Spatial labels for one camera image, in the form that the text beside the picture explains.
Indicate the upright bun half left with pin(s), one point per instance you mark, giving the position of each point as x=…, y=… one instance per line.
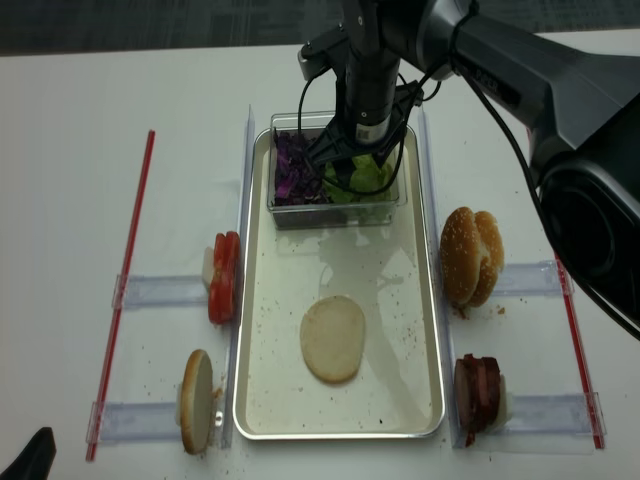
x=196, y=402

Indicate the clear vertical rail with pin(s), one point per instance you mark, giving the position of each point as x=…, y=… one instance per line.
x=430, y=208
x=227, y=429

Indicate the upper right clear holder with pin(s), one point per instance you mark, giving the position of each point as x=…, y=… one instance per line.
x=545, y=278

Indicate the left clear vertical rail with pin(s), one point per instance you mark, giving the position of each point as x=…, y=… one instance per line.
x=227, y=429

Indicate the green lettuce in box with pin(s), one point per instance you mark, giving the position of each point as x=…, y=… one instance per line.
x=358, y=209

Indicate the clear plastic salad box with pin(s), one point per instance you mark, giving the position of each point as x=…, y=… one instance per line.
x=309, y=216

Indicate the clear holder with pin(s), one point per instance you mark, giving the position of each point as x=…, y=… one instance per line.
x=545, y=278
x=563, y=414
x=138, y=291
x=118, y=422

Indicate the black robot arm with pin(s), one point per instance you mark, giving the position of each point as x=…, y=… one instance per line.
x=581, y=111

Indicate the sesame bun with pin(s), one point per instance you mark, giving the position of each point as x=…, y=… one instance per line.
x=492, y=263
x=460, y=254

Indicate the white stopper by patties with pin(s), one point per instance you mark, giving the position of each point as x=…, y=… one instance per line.
x=504, y=408

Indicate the upper left clear holder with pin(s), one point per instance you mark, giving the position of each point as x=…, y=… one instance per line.
x=138, y=291

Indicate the shredded purple cabbage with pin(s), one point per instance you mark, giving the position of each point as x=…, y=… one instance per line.
x=295, y=183

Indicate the bun base on tray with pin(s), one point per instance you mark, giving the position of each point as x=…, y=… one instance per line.
x=332, y=337

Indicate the red tomato slices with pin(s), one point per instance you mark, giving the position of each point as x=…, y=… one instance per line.
x=221, y=303

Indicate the white stopper by tomato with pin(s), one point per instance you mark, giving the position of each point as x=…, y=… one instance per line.
x=208, y=267

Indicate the cream metal tray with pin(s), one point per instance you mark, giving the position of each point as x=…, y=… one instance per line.
x=397, y=392

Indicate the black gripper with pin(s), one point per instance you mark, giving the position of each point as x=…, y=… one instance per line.
x=370, y=111

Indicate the red strip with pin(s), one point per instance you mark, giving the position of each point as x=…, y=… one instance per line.
x=579, y=352
x=97, y=411

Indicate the right red strip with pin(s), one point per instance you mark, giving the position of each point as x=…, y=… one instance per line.
x=579, y=352

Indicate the lower left clear holder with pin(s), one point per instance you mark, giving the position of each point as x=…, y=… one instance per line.
x=118, y=422

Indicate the lower right clear holder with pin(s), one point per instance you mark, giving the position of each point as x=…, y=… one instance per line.
x=563, y=414

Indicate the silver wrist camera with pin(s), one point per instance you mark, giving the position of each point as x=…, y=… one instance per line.
x=313, y=61

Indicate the sesame bun rear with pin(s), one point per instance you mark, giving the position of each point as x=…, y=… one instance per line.
x=492, y=263

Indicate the sesame bun front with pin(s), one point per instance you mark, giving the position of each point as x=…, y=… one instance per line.
x=460, y=254

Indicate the right clear vertical rail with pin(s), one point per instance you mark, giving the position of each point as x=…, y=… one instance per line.
x=430, y=208

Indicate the black object bottom left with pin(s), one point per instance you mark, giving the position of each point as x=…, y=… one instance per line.
x=35, y=460

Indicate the dark meat patties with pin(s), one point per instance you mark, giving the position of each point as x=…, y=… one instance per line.
x=479, y=394

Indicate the left red strip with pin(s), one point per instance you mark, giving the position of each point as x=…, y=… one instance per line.
x=97, y=411

